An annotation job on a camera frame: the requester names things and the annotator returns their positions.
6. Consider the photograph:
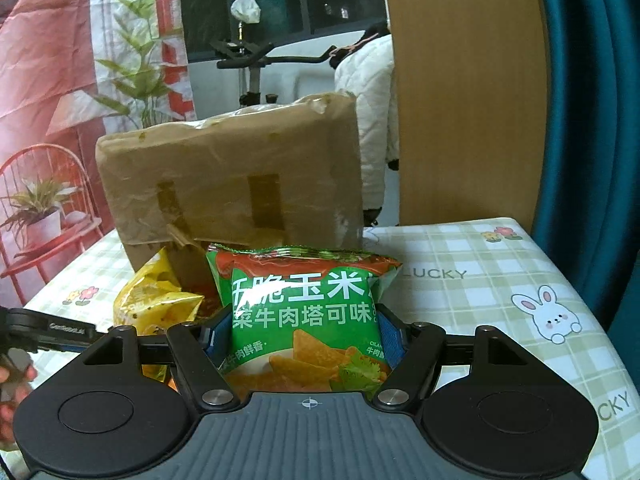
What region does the black cloth with pink trim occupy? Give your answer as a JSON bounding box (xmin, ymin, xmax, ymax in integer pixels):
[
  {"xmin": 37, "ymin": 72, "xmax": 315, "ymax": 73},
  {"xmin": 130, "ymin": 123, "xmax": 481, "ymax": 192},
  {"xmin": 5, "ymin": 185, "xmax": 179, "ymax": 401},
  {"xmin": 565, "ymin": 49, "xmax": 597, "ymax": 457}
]
[{"xmin": 352, "ymin": 20, "xmax": 393, "ymax": 53}]

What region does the printed backdrop cloth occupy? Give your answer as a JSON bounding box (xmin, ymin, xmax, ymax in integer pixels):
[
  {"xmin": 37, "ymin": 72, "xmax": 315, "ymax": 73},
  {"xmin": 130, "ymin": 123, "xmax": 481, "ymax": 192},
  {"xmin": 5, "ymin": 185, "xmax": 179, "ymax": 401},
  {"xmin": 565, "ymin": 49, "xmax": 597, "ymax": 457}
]
[{"xmin": 0, "ymin": 0, "xmax": 198, "ymax": 311}]

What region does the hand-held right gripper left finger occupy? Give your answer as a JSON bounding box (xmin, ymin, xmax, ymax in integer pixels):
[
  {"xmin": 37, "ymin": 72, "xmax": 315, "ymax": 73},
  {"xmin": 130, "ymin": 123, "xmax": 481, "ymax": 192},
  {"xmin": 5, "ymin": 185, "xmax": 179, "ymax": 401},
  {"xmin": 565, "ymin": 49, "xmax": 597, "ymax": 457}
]
[{"xmin": 79, "ymin": 309, "xmax": 242, "ymax": 408}]

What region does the black exercise bike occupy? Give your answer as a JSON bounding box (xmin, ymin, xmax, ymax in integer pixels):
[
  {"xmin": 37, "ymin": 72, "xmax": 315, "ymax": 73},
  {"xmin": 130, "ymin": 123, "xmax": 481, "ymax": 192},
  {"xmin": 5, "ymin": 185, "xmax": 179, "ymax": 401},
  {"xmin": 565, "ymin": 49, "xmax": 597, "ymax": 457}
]
[{"xmin": 210, "ymin": 22, "xmax": 401, "ymax": 231}]

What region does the yellow chip packet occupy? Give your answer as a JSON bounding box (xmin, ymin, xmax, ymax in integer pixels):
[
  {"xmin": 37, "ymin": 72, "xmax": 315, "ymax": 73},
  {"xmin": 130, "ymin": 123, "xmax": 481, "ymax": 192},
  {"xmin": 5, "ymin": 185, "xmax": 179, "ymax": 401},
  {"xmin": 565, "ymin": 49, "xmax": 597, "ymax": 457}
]
[{"xmin": 114, "ymin": 247, "xmax": 203, "ymax": 386}]

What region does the person's left hand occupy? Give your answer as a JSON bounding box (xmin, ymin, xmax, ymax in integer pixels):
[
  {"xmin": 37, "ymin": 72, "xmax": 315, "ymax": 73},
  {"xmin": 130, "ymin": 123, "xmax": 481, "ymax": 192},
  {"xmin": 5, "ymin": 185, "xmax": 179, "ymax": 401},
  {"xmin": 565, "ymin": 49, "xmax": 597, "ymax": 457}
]
[{"xmin": 0, "ymin": 352, "xmax": 39, "ymax": 441}]

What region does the taped cardboard box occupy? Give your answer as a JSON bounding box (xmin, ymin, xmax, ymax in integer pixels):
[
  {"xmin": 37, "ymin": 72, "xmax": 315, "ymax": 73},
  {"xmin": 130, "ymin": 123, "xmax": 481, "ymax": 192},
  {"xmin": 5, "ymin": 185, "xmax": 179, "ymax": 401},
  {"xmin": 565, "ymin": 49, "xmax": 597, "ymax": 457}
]
[{"xmin": 95, "ymin": 91, "xmax": 363, "ymax": 288}]

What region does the wooden board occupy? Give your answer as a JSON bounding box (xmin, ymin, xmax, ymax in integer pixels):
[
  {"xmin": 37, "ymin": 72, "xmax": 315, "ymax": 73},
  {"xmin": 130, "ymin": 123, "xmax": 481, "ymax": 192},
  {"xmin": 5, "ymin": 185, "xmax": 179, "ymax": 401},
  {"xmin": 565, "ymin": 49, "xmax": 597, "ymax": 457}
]
[{"xmin": 380, "ymin": 0, "xmax": 551, "ymax": 228}]

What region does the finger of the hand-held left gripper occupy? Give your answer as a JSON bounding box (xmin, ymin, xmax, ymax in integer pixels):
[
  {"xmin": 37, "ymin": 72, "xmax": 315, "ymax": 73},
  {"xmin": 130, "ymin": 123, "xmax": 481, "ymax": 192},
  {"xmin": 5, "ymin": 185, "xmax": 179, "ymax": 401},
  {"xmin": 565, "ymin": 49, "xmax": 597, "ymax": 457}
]
[{"xmin": 0, "ymin": 307, "xmax": 112, "ymax": 353}]

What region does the white plastic bag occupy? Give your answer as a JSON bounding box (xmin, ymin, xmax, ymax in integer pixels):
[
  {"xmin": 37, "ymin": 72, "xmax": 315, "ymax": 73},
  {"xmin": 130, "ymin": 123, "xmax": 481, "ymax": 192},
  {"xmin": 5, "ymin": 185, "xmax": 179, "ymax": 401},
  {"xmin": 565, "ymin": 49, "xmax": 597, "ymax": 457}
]
[{"xmin": 230, "ymin": 0, "xmax": 262, "ymax": 25}]

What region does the teal curtain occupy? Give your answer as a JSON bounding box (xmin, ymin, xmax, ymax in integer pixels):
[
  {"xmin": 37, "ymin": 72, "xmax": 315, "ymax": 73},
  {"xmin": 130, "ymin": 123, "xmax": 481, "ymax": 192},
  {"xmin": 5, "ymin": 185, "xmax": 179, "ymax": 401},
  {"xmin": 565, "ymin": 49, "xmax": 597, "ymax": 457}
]
[{"xmin": 530, "ymin": 0, "xmax": 640, "ymax": 351}]

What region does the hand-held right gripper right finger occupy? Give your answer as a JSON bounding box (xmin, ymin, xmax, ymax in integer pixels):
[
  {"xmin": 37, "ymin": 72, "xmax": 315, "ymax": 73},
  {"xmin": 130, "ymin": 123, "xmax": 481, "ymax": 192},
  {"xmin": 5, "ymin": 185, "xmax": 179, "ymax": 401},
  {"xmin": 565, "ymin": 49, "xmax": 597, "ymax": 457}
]
[{"xmin": 372, "ymin": 305, "xmax": 551, "ymax": 408}]

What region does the white quilted jacket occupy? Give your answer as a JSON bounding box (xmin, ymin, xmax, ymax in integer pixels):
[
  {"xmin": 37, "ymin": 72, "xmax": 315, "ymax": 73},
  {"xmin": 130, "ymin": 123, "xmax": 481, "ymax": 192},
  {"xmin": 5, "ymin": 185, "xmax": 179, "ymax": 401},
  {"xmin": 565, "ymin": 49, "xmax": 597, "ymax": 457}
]
[{"xmin": 332, "ymin": 35, "xmax": 401, "ymax": 226}]

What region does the green chip packet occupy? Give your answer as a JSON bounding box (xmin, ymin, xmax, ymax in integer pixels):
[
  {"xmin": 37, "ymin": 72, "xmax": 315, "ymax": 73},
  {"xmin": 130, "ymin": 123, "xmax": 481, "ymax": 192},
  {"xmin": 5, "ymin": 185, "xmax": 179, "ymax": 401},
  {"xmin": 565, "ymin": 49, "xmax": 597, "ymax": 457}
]
[{"xmin": 206, "ymin": 242, "xmax": 403, "ymax": 401}]

